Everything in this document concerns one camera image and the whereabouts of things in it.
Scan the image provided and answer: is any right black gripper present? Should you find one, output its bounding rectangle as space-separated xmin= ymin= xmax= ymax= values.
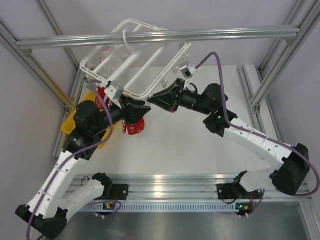
xmin=148 ymin=79 xmax=212 ymax=116

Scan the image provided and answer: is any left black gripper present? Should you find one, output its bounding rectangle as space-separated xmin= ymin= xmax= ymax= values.
xmin=91 ymin=94 xmax=151 ymax=135

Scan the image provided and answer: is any white plastic clip hanger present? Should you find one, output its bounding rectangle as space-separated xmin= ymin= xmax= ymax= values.
xmin=79 ymin=19 xmax=192 ymax=100

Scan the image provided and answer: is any red white striped sock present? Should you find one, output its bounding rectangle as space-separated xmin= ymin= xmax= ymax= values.
xmin=121 ymin=118 xmax=145 ymax=136

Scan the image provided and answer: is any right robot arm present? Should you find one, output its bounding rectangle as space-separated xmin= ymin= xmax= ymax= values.
xmin=147 ymin=78 xmax=310 ymax=199

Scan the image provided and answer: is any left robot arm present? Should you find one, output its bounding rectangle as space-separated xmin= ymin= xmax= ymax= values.
xmin=15 ymin=96 xmax=151 ymax=240

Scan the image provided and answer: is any red sock in tray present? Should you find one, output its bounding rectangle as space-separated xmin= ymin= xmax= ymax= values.
xmin=95 ymin=87 xmax=113 ymax=112

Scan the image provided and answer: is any yellow plastic tray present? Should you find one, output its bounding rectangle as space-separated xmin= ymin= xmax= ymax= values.
xmin=61 ymin=87 xmax=118 ymax=149

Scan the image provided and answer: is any aluminium top crossbar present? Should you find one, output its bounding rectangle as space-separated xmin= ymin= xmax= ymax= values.
xmin=16 ymin=25 xmax=301 ymax=50

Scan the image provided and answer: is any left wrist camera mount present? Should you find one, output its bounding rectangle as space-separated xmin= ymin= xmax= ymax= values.
xmin=104 ymin=81 xmax=124 ymax=108

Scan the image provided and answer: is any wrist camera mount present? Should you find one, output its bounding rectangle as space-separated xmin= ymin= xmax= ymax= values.
xmin=104 ymin=81 xmax=124 ymax=108
xmin=179 ymin=64 xmax=197 ymax=80

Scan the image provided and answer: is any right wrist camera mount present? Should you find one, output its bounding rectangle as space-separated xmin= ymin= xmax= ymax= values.
xmin=179 ymin=64 xmax=197 ymax=80

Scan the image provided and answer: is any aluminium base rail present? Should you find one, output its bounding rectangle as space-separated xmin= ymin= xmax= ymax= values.
xmin=62 ymin=174 xmax=312 ymax=203

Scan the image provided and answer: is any perforated cable duct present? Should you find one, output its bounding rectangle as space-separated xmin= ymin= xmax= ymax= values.
xmin=81 ymin=202 xmax=252 ymax=213

